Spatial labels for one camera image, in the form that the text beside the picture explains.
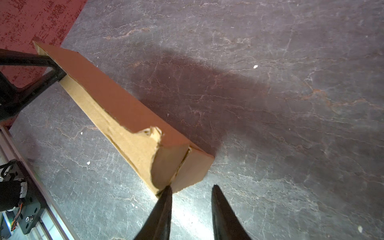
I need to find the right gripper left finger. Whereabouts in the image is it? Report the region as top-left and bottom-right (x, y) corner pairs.
(135, 186), (173, 240)

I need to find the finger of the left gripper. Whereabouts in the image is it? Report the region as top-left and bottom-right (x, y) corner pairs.
(1, 49), (67, 120)

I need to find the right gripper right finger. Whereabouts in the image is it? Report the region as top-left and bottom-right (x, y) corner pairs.
(212, 185), (251, 240)

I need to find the brown cardboard box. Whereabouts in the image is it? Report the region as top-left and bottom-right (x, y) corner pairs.
(34, 42), (214, 195)

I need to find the aluminium front rail frame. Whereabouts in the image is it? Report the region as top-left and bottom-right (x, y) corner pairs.
(1, 127), (79, 240)

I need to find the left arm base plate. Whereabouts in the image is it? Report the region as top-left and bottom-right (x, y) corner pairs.
(1, 160), (47, 235)

